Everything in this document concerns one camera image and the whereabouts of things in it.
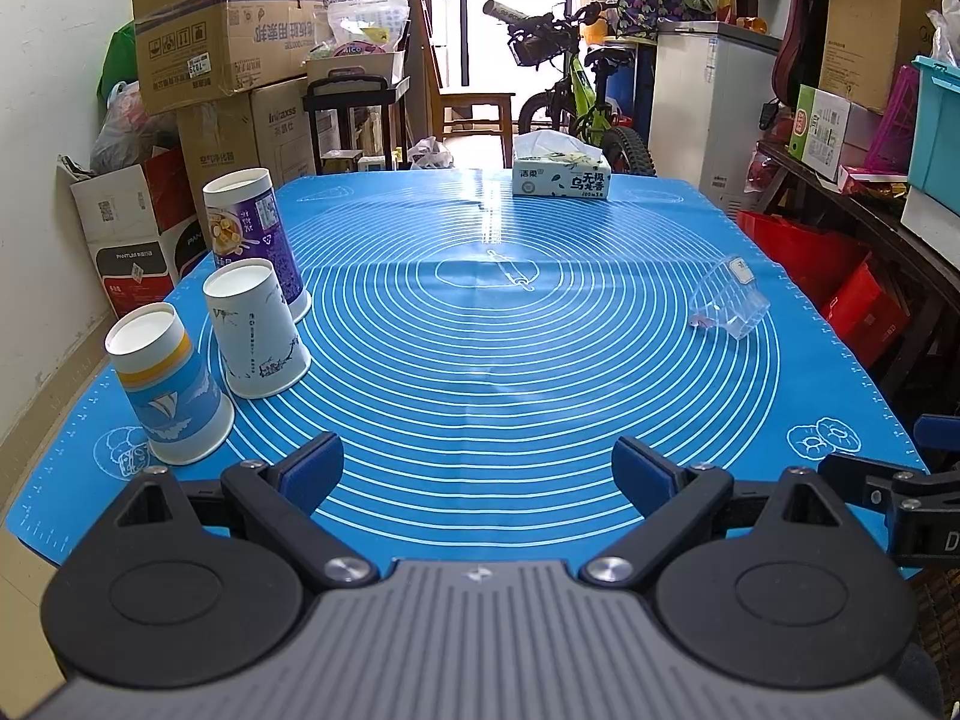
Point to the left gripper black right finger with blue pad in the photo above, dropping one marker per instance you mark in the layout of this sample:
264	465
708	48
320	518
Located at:
678	505

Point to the purple paper cup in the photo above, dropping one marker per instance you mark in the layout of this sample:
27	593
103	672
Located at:
245	223

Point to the white chest freezer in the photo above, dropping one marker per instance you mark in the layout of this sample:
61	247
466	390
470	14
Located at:
711	82

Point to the tall cardboard box right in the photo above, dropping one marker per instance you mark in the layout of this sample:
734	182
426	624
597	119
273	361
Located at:
866	43

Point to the teal plastic bin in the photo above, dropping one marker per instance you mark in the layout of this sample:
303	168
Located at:
935	157

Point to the lower cardboard box stack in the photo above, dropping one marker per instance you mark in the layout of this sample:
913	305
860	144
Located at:
265	127

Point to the red gift box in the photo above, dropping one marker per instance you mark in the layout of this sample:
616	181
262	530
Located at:
845	281

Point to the tissue box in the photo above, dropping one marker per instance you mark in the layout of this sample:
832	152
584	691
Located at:
554	164

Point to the blue and yellow paper cup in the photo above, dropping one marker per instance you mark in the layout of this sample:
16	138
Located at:
183	409

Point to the clear plastic cup with label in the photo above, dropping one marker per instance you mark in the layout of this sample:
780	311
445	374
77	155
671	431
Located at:
727	298

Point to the wooden chair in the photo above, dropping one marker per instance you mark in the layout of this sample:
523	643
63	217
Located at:
440	100

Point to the blue silicone baking mat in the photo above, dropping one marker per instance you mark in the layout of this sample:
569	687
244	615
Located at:
479	355

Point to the white red box on floor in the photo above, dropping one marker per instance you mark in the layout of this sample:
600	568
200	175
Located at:
141	228

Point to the white paper cup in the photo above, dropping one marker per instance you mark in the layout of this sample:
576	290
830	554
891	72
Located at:
258	340

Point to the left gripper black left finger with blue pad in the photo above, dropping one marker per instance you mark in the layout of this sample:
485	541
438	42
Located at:
276	504

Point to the black metal stool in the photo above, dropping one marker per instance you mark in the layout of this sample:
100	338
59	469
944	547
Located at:
343	94

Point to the green white carton box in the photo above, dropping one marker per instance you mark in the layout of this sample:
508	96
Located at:
830	132

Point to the green bicycle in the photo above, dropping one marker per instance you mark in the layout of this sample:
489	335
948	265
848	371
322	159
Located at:
577	104

